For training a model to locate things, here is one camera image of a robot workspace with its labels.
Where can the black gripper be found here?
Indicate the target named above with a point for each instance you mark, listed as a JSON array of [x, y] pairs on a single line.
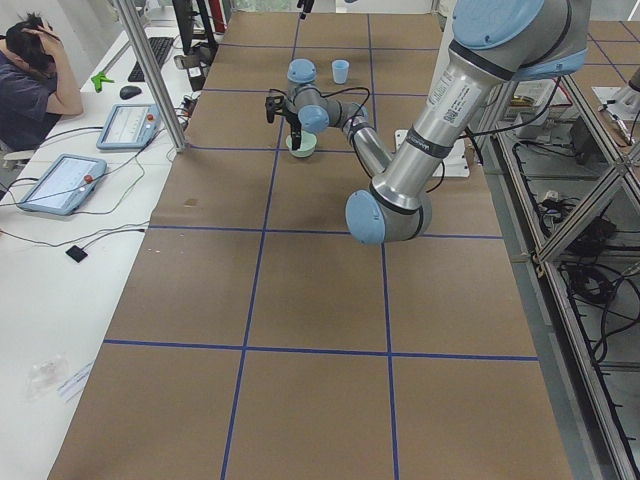
[[292, 118]]

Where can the light blue plastic cup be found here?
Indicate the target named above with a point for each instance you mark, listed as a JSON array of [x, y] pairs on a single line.
[[340, 71]]

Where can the pale green ceramic bowl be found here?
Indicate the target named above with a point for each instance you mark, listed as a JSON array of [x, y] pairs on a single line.
[[307, 145]]

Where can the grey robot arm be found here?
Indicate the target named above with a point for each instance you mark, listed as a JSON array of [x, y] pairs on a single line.
[[493, 42]]

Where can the black computer monitor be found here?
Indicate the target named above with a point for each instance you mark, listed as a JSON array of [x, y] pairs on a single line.
[[186, 12]]

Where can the black computer mouse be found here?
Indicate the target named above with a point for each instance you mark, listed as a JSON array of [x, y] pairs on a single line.
[[129, 91]]

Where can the far blue teach pendant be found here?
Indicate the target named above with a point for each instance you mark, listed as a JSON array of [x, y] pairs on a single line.
[[129, 126]]

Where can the blue teach pendant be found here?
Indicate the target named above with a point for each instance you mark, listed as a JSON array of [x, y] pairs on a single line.
[[129, 126], [65, 185]]

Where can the green plastic tool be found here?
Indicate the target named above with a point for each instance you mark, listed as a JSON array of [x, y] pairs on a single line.
[[99, 80]]

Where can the near blue teach pendant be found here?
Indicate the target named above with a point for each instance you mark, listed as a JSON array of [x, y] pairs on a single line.
[[65, 185]]

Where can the seated person dark shirt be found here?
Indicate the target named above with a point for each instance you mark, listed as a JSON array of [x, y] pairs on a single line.
[[38, 86]]

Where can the brown paper table cover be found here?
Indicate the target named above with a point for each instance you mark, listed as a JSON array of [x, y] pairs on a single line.
[[256, 339]]

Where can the small black square pad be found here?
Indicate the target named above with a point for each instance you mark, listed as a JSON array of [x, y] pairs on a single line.
[[76, 253]]

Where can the clear plastic bag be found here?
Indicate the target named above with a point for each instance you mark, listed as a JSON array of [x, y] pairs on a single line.
[[45, 376]]

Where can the aluminium frame post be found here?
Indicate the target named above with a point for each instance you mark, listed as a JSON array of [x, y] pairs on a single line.
[[132, 25]]

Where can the aluminium side frame rail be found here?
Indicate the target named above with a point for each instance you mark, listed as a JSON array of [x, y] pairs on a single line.
[[570, 176]]

